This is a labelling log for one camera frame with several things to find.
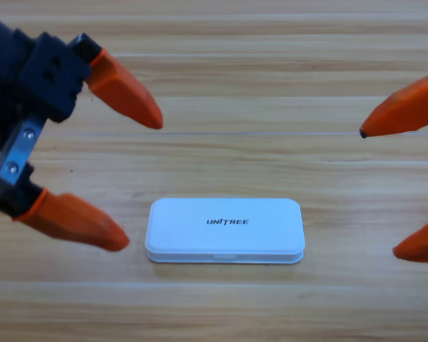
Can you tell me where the white Unitree pencil case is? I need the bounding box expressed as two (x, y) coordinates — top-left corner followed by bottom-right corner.
(144, 197), (306, 265)

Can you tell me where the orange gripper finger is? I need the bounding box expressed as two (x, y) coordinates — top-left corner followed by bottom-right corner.
(21, 31), (164, 130)
(359, 69), (428, 140)
(0, 162), (131, 252)
(392, 217), (428, 264)

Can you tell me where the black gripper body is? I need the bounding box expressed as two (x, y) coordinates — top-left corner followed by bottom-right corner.
(0, 10), (48, 187)

